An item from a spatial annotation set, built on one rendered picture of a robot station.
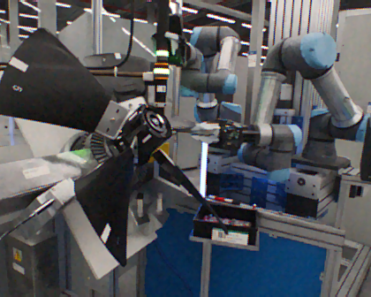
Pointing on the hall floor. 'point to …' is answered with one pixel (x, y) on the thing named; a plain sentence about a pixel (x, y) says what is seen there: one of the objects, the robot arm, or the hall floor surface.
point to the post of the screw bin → (206, 270)
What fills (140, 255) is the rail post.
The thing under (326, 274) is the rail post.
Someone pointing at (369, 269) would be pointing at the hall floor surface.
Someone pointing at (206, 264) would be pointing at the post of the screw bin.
